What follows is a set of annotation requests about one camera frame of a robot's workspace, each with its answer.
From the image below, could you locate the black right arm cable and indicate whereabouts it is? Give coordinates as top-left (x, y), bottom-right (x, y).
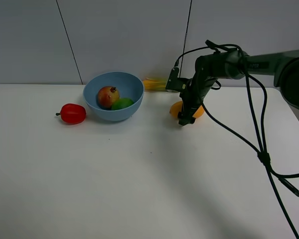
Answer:
top-left (173, 39), bottom-right (299, 239)

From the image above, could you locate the red bell pepper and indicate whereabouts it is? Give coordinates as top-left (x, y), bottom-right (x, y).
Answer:
top-left (55, 104), bottom-right (86, 124)

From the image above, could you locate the green lime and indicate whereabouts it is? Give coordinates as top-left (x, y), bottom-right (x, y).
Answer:
top-left (111, 98), bottom-right (134, 111)

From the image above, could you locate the red pomegranate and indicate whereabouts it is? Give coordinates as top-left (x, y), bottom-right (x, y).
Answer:
top-left (97, 86), bottom-right (120, 109)

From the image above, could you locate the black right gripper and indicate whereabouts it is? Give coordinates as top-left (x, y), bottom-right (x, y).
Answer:
top-left (177, 74), bottom-right (216, 126)

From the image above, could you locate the green zucchini with yellow flower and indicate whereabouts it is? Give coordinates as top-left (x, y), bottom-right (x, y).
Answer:
top-left (143, 78), bottom-right (167, 92)

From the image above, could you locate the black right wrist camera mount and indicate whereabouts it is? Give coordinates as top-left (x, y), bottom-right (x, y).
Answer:
top-left (165, 67), bottom-right (190, 93)

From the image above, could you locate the blue plastic bowl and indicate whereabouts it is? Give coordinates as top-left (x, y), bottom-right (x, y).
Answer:
top-left (83, 72), bottom-right (145, 121)

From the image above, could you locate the orange yellow mango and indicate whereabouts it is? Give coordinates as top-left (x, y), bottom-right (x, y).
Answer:
top-left (169, 101), bottom-right (205, 119)

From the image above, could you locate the dark green right robot arm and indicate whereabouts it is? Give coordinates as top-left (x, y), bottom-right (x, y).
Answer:
top-left (169, 46), bottom-right (299, 125)

